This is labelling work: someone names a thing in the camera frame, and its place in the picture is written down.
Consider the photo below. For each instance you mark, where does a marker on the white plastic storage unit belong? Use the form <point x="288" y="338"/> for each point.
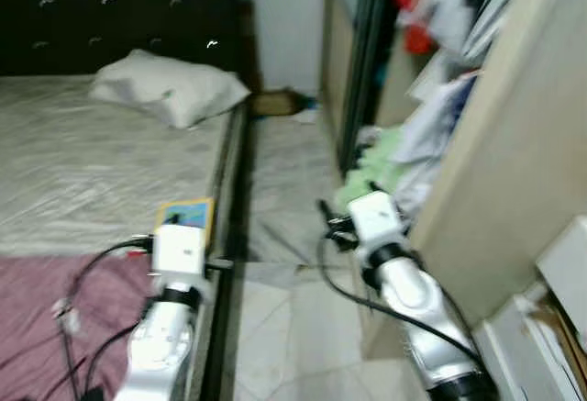
<point x="559" y="263"/>

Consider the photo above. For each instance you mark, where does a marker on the light green cloth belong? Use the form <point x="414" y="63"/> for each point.
<point x="376" y="170"/>

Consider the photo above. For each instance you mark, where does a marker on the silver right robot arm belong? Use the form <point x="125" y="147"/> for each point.
<point x="417" y="309"/>

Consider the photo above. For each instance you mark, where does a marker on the white quilted mattress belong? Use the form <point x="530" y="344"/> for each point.
<point x="92" y="172"/>

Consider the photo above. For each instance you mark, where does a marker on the beige wardrobe with dark panel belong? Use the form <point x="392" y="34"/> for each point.
<point x="367" y="71"/>

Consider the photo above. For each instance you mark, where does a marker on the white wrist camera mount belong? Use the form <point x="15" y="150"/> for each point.
<point x="376" y="217"/>
<point x="179" y="252"/>

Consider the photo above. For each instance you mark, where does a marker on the beige wardrobe door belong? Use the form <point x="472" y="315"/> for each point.
<point x="514" y="144"/>

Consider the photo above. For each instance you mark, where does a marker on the dark tufted headboard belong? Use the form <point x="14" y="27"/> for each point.
<point x="110" y="16"/>

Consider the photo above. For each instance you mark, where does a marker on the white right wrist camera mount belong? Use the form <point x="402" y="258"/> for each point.
<point x="376" y="217"/>

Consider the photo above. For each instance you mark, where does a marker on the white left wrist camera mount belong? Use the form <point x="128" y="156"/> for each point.
<point x="179" y="252"/>

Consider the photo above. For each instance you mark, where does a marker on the white pillow with green mark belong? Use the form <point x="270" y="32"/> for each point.
<point x="170" y="89"/>

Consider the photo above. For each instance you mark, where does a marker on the pink cartoon mouse blanket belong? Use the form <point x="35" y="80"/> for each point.
<point x="37" y="318"/>

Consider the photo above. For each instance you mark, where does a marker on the white blue hanging clothes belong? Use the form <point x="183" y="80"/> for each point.
<point x="440" y="126"/>

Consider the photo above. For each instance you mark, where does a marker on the small brown box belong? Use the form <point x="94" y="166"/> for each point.
<point x="275" y="103"/>

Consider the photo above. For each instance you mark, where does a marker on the grey bed base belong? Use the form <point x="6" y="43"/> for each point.
<point x="229" y="199"/>

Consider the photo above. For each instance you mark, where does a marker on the colourful yellow framed picture book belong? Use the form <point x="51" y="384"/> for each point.
<point x="186" y="220"/>

